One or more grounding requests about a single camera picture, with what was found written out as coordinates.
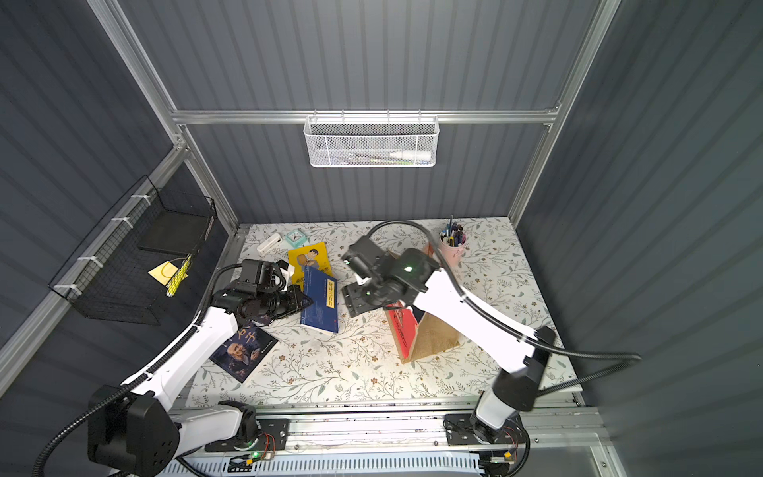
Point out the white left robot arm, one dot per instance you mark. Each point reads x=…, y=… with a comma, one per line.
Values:
x=140, y=432

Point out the burlap canvas bag red panel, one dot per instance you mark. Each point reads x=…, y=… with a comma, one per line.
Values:
x=417, y=334

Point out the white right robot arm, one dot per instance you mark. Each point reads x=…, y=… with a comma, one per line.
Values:
x=510, y=344

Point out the yellow cartoon cover book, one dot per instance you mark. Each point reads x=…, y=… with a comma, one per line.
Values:
x=312, y=256

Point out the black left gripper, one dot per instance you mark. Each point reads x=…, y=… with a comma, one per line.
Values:
x=286, y=299

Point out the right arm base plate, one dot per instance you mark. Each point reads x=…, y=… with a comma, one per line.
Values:
x=465, y=429

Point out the floral table mat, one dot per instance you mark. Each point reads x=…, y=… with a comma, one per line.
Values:
x=361, y=361

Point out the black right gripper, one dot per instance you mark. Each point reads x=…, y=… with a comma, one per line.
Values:
x=358, y=296

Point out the white marker in basket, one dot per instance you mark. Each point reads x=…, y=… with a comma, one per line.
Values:
x=411, y=156

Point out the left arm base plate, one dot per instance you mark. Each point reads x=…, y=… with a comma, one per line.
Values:
x=271, y=436

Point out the blue book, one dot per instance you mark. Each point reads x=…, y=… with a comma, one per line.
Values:
x=322, y=314

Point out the pink pen holder cup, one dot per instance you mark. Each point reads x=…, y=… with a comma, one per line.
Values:
x=452, y=242

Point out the black tray in basket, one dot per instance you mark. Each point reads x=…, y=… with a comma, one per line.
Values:
x=176, y=233

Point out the yellow pen in basket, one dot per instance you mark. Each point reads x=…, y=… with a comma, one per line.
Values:
x=177, y=278

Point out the black wire wall basket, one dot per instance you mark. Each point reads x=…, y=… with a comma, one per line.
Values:
x=107, y=278

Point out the yellow sticky note pad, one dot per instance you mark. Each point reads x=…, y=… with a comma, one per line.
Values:
x=164, y=273

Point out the dark portrait book lower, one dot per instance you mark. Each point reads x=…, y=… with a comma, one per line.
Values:
x=242, y=353

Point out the white wire mesh basket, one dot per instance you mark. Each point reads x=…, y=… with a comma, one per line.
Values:
x=361, y=141

